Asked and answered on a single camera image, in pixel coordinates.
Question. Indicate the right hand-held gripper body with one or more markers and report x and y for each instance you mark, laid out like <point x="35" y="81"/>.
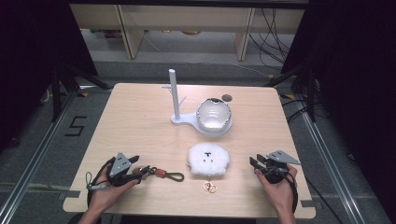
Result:
<point x="275" y="174"/>

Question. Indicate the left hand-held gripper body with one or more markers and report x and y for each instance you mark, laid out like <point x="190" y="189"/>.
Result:
<point x="120" y="163"/>

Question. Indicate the silver bowl with beaded rim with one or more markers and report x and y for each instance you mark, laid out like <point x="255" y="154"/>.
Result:
<point x="213" y="113"/>

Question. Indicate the white hook stand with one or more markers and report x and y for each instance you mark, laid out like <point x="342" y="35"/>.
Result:
<point x="175" y="93"/>

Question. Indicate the person's right hand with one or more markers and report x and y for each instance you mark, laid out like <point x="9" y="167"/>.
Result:
<point x="280" y="194"/>

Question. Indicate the person's left hand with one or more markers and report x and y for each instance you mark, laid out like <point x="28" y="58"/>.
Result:
<point x="104" y="196"/>

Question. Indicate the right gripper silver plug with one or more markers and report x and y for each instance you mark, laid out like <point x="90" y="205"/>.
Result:
<point x="278" y="170"/>

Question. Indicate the gripper silver plug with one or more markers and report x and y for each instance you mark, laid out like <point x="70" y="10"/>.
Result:
<point x="99" y="186"/>
<point x="278" y="170"/>

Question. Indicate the left gripper silver plug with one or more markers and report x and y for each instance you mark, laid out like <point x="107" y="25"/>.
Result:
<point x="99" y="186"/>

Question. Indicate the grey tape strip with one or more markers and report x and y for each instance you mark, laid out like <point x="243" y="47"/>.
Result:
<point x="70" y="193"/>
<point x="309" y="203"/>

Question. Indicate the dark round sticker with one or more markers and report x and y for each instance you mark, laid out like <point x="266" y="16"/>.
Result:
<point x="227" y="98"/>

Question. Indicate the black metal stand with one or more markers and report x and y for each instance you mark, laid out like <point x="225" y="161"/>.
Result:
<point x="56" y="93"/>
<point x="311" y="93"/>

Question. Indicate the dark curtain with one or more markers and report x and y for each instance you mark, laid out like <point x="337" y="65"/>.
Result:
<point x="31" y="62"/>
<point x="358" y="77"/>

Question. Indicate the yellow round object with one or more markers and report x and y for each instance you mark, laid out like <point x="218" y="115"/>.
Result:
<point x="190" y="32"/>

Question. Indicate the light wooden shelf unit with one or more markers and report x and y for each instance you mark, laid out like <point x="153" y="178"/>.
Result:
<point x="186" y="18"/>

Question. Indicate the black overhead beam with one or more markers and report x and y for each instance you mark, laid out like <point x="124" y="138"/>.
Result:
<point x="186" y="2"/>

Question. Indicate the metal floor rail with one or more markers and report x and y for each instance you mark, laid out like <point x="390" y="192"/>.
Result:
<point x="330" y="161"/>
<point x="34" y="155"/>

